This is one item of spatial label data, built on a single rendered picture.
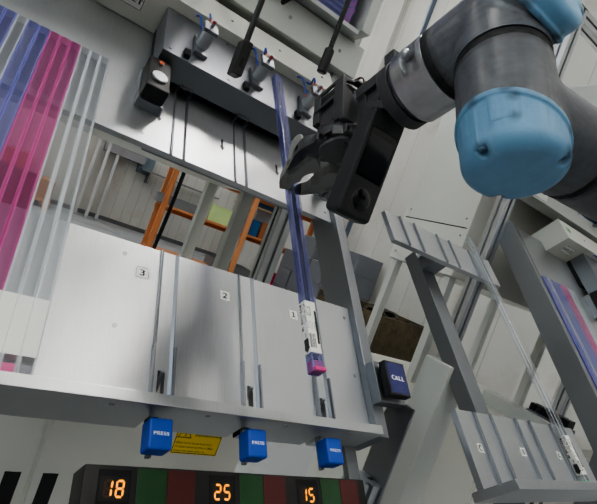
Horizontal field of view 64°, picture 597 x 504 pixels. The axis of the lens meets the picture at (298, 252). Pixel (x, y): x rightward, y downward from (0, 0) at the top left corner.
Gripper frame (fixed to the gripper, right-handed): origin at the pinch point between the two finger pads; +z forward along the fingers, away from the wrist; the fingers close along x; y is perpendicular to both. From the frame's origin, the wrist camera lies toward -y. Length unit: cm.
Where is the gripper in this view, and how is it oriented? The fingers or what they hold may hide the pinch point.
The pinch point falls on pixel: (292, 190)
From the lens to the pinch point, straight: 62.5
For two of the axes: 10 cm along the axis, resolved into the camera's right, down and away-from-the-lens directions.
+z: -6.0, 3.1, 7.4
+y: 0.5, -9.0, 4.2
